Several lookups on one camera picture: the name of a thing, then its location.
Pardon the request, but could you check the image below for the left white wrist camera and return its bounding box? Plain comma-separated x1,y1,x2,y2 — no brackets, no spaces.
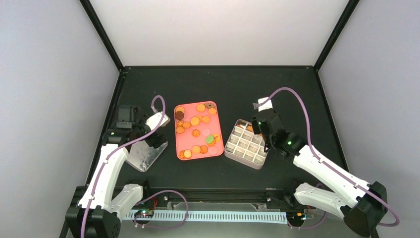
145,112,170,130

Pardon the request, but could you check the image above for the pink cookie tray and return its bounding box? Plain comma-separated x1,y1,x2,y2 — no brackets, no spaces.
174,101,224,161

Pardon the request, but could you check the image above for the right base circuit board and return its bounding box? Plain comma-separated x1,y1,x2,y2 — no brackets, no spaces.
286,212,314,221

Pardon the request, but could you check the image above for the white divided cookie tin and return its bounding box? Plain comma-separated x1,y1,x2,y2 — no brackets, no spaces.
224,119,267,170

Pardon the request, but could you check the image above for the purple cable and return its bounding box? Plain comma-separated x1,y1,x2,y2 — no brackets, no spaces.
262,87,400,230
80,95,190,238

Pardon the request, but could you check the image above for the brown flower jam cookie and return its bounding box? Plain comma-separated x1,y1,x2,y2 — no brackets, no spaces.
204,103,214,109

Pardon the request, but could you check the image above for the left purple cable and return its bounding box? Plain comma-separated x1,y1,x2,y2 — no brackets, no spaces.
80,95,190,238

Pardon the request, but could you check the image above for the white slotted cable duct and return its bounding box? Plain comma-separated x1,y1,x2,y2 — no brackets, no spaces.
124,210,288,225

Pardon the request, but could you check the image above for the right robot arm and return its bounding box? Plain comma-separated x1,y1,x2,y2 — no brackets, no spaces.
251,109,388,238

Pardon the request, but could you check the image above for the orange flower cookie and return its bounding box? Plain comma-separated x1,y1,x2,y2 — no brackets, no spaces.
208,108,217,115

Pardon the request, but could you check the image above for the left base circuit board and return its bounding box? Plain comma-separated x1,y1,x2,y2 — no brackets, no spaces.
134,210,155,220

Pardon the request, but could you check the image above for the clear plastic tin lid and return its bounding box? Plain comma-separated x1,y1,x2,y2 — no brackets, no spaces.
126,138,168,172

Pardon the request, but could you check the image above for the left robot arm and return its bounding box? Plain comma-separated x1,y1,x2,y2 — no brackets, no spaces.
65,106,170,238

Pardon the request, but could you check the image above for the dark chocolate round cookie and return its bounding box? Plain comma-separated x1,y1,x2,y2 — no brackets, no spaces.
175,111,185,120

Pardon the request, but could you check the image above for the base circuit board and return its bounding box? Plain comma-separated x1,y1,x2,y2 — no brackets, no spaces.
286,212,314,221
134,210,155,220

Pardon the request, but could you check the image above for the round orange cracker cookie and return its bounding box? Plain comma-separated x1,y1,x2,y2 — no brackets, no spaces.
196,104,207,112

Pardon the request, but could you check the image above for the pink round cookie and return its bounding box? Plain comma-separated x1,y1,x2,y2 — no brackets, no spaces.
208,146,218,155

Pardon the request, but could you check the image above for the green round cookie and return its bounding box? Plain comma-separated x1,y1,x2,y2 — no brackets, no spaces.
206,135,214,144

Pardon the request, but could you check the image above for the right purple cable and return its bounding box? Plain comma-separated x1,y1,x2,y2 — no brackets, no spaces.
262,87,400,230

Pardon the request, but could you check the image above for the large round sandwich cookie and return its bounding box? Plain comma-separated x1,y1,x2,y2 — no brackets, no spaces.
190,117,201,126

